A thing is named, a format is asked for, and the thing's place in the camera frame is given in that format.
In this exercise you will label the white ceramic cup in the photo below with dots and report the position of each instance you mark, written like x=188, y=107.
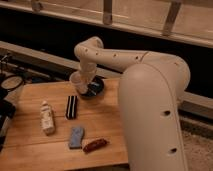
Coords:
x=79, y=84

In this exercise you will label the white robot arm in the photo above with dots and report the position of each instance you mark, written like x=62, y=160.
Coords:
x=149, y=93

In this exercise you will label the dark ceramic bowl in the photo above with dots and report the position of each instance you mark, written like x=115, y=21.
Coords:
x=94, y=88

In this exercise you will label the red brown snack bar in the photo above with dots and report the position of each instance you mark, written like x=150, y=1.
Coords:
x=94, y=145

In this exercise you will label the blue sponge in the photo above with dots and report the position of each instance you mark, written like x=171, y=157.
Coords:
x=75, y=141

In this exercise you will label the white squeeze bottle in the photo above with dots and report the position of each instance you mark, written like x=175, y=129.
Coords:
x=47, y=119

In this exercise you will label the round black lidded container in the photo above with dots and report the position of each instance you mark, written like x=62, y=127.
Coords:
x=11, y=82

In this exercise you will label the black device at left edge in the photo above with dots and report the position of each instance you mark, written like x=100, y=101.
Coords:
x=7, y=111

